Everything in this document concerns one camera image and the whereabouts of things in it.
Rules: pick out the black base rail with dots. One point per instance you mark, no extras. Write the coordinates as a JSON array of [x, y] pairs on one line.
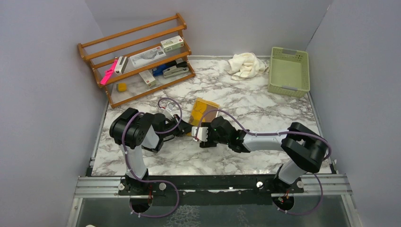
[[205, 190]]

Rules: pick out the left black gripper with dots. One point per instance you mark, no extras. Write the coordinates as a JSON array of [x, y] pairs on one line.
[[183, 127]]

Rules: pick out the blue stapler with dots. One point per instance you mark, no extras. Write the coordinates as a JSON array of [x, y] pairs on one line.
[[159, 69]]

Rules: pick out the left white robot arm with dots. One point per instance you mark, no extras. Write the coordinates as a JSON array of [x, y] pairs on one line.
[[134, 131]]

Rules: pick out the cream white towel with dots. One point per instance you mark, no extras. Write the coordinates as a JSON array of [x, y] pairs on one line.
[[246, 66]]

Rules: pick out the orange wooden rack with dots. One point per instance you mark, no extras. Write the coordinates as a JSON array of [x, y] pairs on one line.
[[101, 61]]

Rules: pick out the white silver device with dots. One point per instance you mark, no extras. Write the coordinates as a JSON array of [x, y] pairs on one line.
[[121, 65]]

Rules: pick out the small white red box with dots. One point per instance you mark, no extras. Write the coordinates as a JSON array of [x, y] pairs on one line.
[[148, 78]]

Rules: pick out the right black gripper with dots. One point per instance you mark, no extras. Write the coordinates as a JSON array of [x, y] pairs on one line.
[[209, 143]]

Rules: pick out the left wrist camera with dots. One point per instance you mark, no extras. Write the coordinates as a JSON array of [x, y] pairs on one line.
[[168, 113]]

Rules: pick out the yellow sponge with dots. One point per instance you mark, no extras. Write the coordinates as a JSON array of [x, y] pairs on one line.
[[121, 87]]

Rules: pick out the pink plastic tool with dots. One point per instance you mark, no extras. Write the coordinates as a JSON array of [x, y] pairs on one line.
[[109, 73]]

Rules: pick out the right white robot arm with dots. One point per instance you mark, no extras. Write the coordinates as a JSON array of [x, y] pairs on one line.
[[306, 149]]

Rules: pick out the long white flat box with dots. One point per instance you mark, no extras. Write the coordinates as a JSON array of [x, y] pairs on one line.
[[147, 57]]

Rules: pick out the white green box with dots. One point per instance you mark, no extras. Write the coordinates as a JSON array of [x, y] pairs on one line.
[[173, 43]]

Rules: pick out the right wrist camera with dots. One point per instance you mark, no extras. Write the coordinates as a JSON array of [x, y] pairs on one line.
[[199, 133]]

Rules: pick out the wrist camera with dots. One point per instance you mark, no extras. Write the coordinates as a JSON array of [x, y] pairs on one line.
[[199, 133], [168, 113]]

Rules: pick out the green plastic basket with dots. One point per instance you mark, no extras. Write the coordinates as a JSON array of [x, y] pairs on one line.
[[288, 72]]

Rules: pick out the grey white stapler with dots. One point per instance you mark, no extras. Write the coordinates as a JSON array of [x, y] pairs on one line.
[[175, 70]]

